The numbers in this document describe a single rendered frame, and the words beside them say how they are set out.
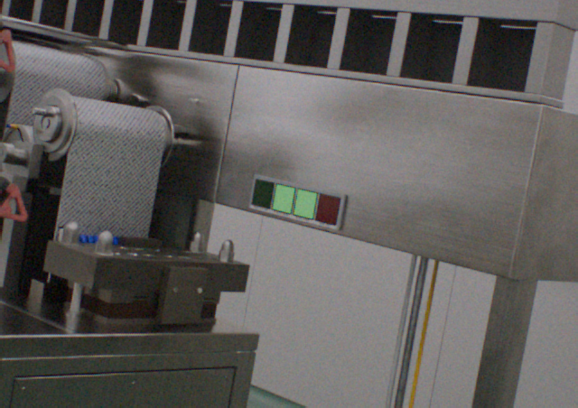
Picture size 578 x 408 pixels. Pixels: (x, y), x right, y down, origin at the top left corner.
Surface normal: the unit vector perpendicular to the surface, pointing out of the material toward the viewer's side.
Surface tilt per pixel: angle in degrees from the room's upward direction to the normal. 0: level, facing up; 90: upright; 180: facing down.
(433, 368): 90
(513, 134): 90
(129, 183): 90
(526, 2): 90
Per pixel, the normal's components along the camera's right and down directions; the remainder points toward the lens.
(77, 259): -0.68, -0.08
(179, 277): 0.71, 0.16
